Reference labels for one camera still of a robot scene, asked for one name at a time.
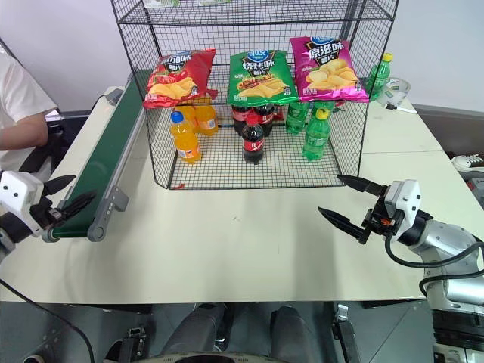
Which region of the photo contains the black chair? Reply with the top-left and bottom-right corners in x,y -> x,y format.
18,108 -> 90,173

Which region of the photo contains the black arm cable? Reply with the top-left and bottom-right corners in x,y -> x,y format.
384,226 -> 484,300
0,278 -> 95,363

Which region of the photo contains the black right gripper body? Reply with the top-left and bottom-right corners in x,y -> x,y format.
362,188 -> 399,238

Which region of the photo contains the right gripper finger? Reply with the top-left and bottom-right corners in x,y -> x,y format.
336,174 -> 389,198
317,206 -> 371,245

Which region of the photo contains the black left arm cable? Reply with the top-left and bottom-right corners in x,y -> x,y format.
0,278 -> 95,363

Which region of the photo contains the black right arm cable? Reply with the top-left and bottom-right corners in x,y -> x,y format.
384,226 -> 484,300

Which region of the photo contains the black metal bracket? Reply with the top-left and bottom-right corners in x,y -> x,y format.
331,303 -> 365,363
119,326 -> 149,363

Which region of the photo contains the red potato chips bag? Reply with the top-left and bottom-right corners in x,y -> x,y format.
142,48 -> 217,110

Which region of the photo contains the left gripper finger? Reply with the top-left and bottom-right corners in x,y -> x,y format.
41,174 -> 78,198
55,191 -> 98,225

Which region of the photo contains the green potato chips bag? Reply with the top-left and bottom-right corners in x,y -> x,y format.
228,50 -> 299,106

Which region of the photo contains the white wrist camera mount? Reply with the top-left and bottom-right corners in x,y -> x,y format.
385,179 -> 422,243
0,170 -> 45,238

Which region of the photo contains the green conveyor belt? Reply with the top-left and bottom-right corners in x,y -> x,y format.
40,70 -> 152,243

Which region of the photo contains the green soda bottle yellow cap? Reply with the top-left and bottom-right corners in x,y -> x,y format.
302,108 -> 334,162
365,52 -> 394,102

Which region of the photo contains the white sneaker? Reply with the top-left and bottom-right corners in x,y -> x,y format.
449,153 -> 484,172

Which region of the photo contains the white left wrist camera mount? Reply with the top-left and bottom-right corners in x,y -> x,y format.
0,170 -> 45,238

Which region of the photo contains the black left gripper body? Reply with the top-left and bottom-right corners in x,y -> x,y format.
29,195 -> 64,231

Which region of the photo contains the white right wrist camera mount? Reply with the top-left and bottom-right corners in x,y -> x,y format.
385,179 -> 422,243

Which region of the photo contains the magenta potato chips bag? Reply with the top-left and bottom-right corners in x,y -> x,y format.
289,36 -> 370,104

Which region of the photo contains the dark grey rounded cylinder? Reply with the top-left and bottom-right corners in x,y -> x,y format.
165,302 -> 236,357
269,305 -> 323,357

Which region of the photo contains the cola bottle red cap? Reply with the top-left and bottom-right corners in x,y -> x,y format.
241,116 -> 265,165

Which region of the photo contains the black wire mesh rack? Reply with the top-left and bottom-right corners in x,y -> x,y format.
110,0 -> 398,190

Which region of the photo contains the orange soda bottle blue cap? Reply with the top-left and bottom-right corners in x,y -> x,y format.
169,110 -> 203,165

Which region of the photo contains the person in white shirt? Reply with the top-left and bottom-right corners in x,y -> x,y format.
0,36 -> 60,182

